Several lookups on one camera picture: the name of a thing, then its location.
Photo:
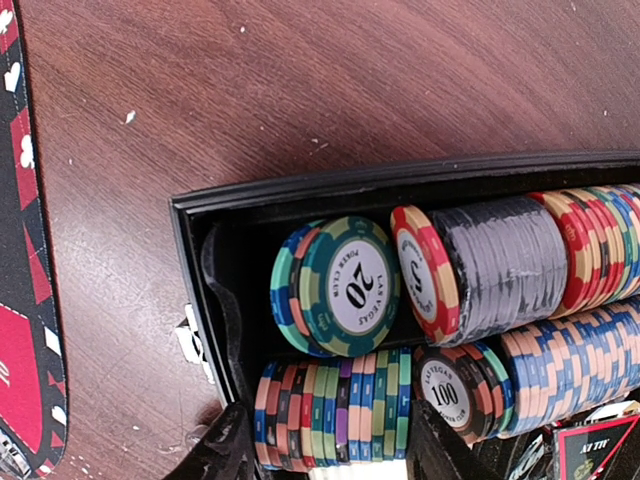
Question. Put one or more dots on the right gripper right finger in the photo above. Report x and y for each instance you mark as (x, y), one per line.
(435, 451)

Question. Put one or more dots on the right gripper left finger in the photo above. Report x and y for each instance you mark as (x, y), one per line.
(226, 451)

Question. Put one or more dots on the green 20 poker chip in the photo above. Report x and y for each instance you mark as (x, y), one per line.
(335, 287)

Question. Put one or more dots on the front left chip row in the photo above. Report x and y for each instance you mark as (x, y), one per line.
(330, 412)

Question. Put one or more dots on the chip row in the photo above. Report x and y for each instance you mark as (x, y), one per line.
(330, 412)
(482, 269)

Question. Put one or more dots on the red black triangle card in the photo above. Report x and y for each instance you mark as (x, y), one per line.
(583, 452)

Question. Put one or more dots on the black poker chip case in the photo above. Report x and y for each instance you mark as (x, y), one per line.
(228, 239)

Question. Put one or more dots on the back left chip row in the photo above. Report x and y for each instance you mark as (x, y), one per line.
(482, 269)

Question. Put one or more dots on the round red black poker mat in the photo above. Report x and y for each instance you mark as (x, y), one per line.
(34, 393)

